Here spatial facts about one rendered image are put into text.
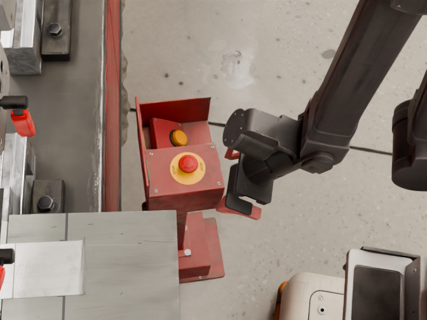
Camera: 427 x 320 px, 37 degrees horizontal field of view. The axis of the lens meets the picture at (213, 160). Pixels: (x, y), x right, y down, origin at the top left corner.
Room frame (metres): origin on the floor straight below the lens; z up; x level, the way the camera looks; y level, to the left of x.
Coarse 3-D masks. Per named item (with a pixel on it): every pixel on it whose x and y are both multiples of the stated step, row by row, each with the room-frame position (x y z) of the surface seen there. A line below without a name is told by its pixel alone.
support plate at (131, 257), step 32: (32, 224) 0.28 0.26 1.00; (64, 224) 0.29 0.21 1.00; (96, 224) 0.30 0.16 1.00; (128, 224) 0.31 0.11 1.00; (160, 224) 0.32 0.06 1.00; (96, 256) 0.25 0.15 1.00; (128, 256) 0.26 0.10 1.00; (160, 256) 0.27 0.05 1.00; (96, 288) 0.20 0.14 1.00; (128, 288) 0.21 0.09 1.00; (160, 288) 0.22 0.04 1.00
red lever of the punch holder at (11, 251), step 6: (0, 252) 0.17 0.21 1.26; (6, 252) 0.17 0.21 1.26; (12, 252) 0.17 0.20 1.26; (0, 258) 0.16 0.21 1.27; (6, 258) 0.16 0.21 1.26; (12, 258) 0.16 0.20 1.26; (0, 264) 0.15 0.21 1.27; (0, 270) 0.14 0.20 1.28; (0, 276) 0.13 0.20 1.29; (0, 282) 0.13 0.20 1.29; (0, 288) 0.12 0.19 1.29
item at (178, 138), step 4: (176, 132) 0.62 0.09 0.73; (180, 132) 0.63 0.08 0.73; (172, 136) 0.61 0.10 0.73; (176, 136) 0.61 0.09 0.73; (180, 136) 0.62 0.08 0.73; (184, 136) 0.62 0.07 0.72; (172, 140) 0.60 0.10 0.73; (176, 140) 0.60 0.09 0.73; (180, 140) 0.60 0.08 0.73; (184, 140) 0.61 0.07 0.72; (176, 144) 0.59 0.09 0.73; (180, 144) 0.60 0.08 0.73; (184, 144) 0.60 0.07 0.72
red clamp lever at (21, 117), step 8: (8, 96) 0.37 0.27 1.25; (16, 96) 0.37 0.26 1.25; (24, 96) 0.37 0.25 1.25; (0, 104) 0.36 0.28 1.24; (8, 104) 0.36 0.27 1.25; (16, 104) 0.36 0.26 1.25; (24, 104) 0.36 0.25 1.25; (16, 112) 0.36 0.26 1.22; (24, 112) 0.36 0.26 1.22; (16, 120) 0.35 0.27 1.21; (24, 120) 0.36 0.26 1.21; (16, 128) 0.36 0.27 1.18; (24, 128) 0.36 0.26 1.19; (32, 128) 0.36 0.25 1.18; (24, 136) 0.36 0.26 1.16; (32, 136) 0.36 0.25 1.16
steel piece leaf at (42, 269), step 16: (16, 256) 0.23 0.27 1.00; (32, 256) 0.23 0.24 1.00; (48, 256) 0.23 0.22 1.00; (64, 256) 0.24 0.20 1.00; (80, 256) 0.24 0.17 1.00; (16, 272) 0.20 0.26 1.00; (32, 272) 0.21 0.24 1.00; (48, 272) 0.21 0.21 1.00; (64, 272) 0.21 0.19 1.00; (80, 272) 0.22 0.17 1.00; (16, 288) 0.18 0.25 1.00; (32, 288) 0.18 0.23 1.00; (48, 288) 0.19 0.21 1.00; (64, 288) 0.19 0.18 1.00; (80, 288) 0.20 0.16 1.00
